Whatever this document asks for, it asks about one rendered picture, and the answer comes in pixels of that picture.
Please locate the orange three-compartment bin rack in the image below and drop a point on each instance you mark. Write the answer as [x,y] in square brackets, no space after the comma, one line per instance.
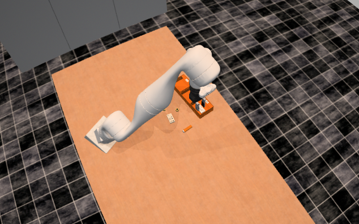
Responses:
[182,87]

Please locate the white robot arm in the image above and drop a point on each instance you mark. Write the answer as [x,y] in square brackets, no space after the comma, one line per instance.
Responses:
[198,64]

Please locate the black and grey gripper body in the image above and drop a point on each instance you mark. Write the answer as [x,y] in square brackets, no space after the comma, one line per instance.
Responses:
[197,93]

